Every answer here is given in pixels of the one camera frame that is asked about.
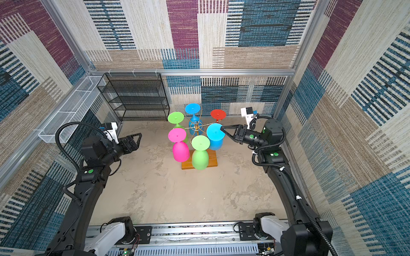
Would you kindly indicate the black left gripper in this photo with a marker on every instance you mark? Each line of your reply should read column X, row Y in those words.
column 133, row 146

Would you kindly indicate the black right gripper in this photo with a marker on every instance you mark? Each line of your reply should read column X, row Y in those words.
column 239, row 133

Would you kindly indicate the light blue wine glass front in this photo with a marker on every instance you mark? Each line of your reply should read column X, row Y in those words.
column 216, row 136

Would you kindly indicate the green wine glass front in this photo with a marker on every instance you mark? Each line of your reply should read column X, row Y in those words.
column 200, row 157

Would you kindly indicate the green wine glass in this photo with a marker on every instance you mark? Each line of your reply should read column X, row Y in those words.
column 200, row 157
column 176, row 118

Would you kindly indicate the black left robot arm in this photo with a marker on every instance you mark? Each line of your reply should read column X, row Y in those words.
column 100, row 153

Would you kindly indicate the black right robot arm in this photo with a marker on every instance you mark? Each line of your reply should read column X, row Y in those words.
column 288, row 179

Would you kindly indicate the red wine glass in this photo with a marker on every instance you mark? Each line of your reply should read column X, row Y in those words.
column 218, row 115

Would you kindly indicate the blue wine glass back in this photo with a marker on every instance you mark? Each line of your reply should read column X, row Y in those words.
column 195, row 123

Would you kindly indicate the pink wine glass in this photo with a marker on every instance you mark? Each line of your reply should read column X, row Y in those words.
column 181, row 152

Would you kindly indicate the green wine glass back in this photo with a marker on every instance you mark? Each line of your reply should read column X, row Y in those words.
column 176, row 118

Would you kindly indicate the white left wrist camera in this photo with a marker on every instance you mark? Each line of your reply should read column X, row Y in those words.
column 109, row 129

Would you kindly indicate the wooden rack base with gold wire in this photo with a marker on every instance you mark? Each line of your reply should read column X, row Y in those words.
column 205, row 126

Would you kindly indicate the black wire shelf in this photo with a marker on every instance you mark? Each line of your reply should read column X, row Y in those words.
column 135, row 96

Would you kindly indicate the white wire basket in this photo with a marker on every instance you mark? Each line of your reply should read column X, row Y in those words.
column 85, row 97

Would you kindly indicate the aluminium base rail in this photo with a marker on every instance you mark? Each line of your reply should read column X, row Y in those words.
column 226, row 238

